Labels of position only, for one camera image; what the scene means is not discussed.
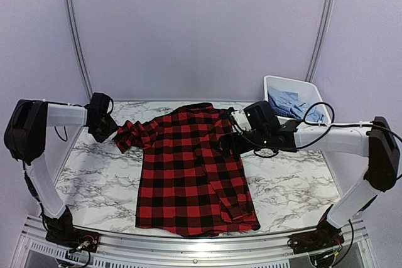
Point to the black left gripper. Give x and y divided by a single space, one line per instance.
113 127

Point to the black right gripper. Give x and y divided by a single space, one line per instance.
237 149

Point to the red black plaid shirt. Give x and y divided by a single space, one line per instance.
189 185

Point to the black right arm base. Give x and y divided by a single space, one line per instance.
324 236

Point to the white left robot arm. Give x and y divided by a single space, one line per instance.
25 138

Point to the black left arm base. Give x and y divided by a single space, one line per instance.
61 231

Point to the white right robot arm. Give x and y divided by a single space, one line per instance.
373 140

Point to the light blue shirt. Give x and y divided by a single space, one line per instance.
288 104

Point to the white plastic laundry bin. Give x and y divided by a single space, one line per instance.
306 91

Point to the right aluminium corner post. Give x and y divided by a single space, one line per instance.
319 40

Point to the aluminium corner post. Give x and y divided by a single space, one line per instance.
319 40
77 47

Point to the left aluminium corner post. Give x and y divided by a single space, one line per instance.
77 47

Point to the aluminium front frame rail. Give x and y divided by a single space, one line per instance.
137 250

